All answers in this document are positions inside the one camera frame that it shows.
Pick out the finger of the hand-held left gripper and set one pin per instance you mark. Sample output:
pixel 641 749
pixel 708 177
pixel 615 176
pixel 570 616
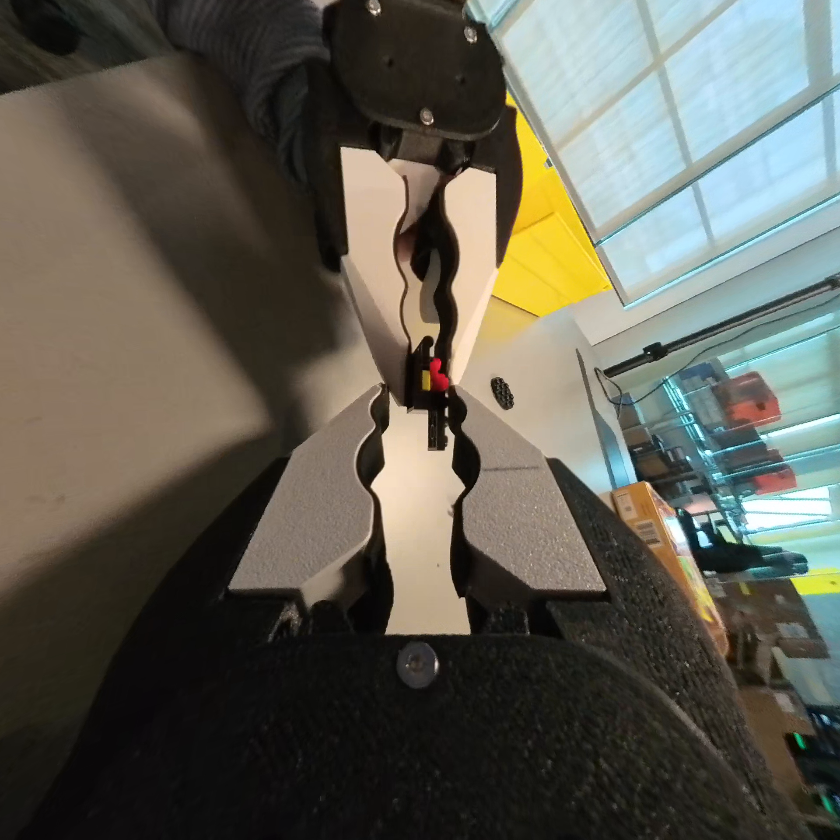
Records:
pixel 371 216
pixel 476 229

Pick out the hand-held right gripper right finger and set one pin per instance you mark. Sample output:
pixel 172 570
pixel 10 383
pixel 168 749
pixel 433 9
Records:
pixel 531 531

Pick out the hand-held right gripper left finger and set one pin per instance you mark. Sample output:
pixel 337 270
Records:
pixel 308 525

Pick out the yellow plastic bin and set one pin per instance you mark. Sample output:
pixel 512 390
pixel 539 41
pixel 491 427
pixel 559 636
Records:
pixel 551 262

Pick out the small black lego piece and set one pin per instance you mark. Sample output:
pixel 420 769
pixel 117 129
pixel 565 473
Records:
pixel 420 351

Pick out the black lego assembly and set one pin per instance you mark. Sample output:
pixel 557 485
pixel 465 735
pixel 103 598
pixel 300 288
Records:
pixel 417 394

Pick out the person's left forearm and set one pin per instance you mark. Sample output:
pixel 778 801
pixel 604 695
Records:
pixel 249 52

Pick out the orange lego box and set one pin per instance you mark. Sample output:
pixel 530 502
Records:
pixel 656 538

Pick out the round black lego piece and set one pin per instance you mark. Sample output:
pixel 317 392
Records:
pixel 502 392

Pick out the person's left hand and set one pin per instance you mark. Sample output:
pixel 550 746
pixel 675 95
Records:
pixel 407 244

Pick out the metal shelf rack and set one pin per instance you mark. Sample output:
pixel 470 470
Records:
pixel 689 446

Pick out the black office chair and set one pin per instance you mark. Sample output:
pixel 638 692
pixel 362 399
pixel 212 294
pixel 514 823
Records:
pixel 741 558

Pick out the black light stand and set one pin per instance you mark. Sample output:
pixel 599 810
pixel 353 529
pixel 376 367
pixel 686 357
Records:
pixel 653 352

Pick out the large paned window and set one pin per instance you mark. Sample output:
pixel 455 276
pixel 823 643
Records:
pixel 669 131
pixel 787 367

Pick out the orange storage case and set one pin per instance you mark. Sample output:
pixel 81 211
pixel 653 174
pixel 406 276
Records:
pixel 774 472
pixel 748 397

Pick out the brown cardboard boxes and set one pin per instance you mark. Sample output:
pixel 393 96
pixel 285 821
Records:
pixel 774 630

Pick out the small yellow cabinet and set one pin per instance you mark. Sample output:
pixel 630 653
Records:
pixel 820 582

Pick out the dark equipment rack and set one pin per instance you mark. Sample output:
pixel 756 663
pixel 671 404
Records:
pixel 817 761

